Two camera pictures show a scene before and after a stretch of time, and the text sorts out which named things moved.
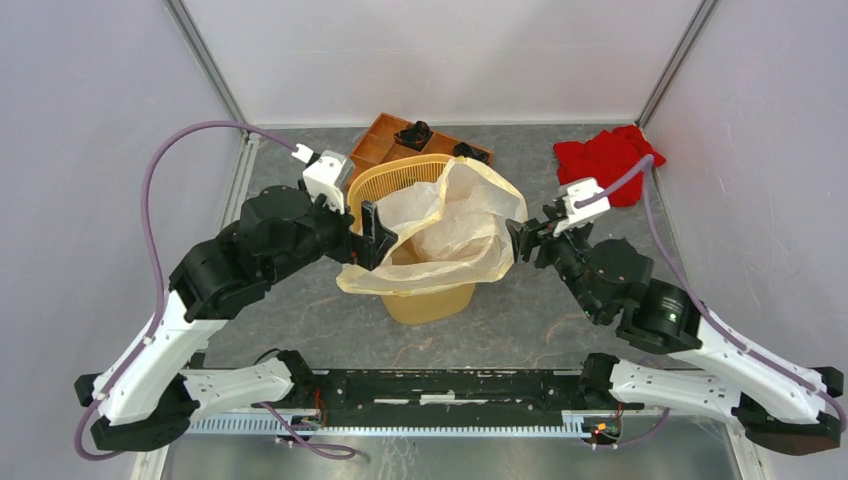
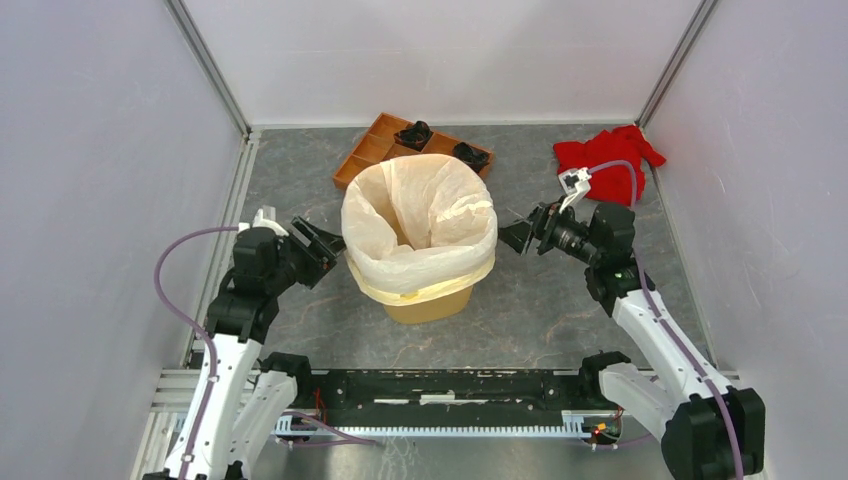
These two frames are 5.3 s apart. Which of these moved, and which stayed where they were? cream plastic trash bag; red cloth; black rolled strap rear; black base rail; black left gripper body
Moved: black left gripper body; cream plastic trash bag
Stayed: black rolled strap rear; red cloth; black base rail
